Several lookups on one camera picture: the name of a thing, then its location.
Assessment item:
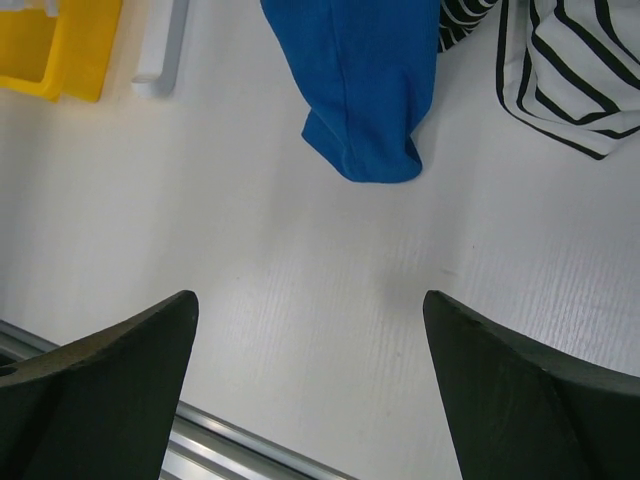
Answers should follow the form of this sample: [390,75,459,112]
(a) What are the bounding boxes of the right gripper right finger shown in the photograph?
[423,291,639,479]

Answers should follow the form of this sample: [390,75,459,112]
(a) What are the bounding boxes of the blue tank top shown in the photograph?
[261,0,440,184]

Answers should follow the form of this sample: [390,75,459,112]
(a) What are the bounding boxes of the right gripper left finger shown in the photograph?
[1,290,199,479]

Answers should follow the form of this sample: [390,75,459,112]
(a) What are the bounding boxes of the clothes rack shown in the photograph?
[131,0,190,98]

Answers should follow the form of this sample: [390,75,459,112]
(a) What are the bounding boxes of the white striped tank top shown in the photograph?
[496,1,639,160]

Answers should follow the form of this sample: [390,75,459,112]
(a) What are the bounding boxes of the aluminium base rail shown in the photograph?
[0,319,361,480]

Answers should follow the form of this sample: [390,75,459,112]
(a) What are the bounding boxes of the dark striped tank top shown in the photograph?
[438,0,498,53]

